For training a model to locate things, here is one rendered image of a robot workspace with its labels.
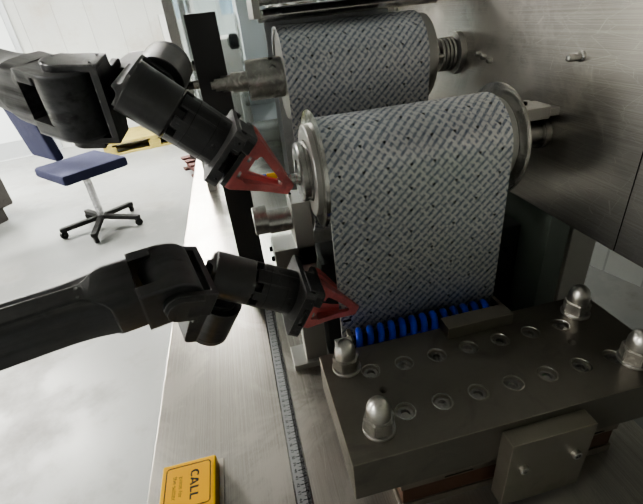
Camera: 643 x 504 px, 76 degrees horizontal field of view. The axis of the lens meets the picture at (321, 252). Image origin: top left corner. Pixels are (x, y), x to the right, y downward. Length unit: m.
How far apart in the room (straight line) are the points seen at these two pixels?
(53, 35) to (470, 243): 7.11
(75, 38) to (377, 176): 7.05
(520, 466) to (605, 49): 0.47
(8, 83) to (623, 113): 0.64
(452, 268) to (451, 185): 0.13
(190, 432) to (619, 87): 0.71
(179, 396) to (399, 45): 0.67
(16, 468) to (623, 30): 2.20
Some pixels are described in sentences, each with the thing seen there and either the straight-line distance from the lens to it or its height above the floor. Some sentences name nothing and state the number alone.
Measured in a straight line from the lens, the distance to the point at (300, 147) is 0.51.
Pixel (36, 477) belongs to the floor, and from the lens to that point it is 2.10.
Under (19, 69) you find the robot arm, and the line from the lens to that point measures 0.51.
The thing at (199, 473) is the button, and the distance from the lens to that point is 0.63.
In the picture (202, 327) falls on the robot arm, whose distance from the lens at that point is 0.55.
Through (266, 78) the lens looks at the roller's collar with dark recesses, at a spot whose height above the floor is 1.34.
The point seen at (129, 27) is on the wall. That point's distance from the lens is 7.48.
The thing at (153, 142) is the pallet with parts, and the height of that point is 0.07.
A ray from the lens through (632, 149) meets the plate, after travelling 0.57.
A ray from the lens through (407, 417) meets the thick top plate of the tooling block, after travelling 0.50.
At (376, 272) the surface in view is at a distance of 0.56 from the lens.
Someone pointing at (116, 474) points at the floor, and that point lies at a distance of 1.93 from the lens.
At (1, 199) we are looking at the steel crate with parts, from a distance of 4.89.
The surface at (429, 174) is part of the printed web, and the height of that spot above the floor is 1.24.
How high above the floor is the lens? 1.43
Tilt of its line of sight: 30 degrees down
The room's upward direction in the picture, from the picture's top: 7 degrees counter-clockwise
